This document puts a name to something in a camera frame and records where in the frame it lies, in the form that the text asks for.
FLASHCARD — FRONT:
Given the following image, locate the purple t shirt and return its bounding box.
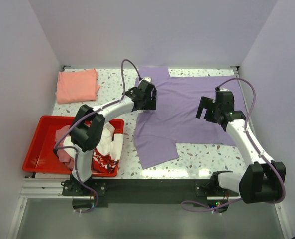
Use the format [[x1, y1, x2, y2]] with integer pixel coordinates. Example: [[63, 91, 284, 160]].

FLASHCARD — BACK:
[[134, 67, 235, 169]]

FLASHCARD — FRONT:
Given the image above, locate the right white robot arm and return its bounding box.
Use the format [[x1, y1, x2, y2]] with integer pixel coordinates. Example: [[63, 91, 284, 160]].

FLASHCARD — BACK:
[[196, 88, 286, 204]]

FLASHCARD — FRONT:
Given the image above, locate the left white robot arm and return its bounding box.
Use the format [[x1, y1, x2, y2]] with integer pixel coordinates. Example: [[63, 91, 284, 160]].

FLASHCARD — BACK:
[[54, 77, 157, 195]]

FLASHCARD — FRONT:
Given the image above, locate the white and red t shirt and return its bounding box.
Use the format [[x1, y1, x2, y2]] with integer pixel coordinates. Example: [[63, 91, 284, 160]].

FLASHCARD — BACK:
[[58, 119, 124, 177]]

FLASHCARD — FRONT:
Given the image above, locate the folded salmon pink t shirt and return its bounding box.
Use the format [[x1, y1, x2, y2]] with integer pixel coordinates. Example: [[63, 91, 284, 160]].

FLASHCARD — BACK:
[[56, 69, 100, 104]]

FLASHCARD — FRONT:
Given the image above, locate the dusty pink t shirt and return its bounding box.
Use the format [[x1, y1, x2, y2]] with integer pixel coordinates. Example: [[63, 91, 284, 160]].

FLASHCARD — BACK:
[[55, 125, 74, 170]]

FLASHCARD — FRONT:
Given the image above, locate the red plastic tray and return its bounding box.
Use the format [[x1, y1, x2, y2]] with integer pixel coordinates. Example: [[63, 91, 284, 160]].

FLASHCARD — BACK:
[[22, 115, 125, 178]]

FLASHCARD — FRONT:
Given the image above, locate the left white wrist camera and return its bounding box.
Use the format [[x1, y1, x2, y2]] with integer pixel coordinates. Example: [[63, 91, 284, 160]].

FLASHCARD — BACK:
[[141, 77, 152, 83]]

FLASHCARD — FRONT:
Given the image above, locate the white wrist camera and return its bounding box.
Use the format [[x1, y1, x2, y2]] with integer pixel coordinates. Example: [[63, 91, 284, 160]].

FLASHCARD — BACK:
[[141, 77, 152, 83], [215, 87, 229, 92]]

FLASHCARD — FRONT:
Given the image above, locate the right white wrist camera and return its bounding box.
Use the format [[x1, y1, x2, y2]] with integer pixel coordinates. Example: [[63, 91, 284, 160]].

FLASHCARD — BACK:
[[215, 87, 229, 92]]

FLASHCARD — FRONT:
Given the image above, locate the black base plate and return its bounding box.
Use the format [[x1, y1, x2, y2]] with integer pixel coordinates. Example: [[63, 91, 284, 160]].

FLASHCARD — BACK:
[[62, 178, 240, 209]]

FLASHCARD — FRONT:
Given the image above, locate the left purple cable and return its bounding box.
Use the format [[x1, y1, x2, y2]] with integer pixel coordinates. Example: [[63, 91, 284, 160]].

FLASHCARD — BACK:
[[52, 59, 143, 214]]

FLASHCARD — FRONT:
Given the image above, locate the aluminium frame rail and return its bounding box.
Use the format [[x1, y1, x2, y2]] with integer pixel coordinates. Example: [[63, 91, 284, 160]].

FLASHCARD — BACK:
[[19, 178, 71, 199]]

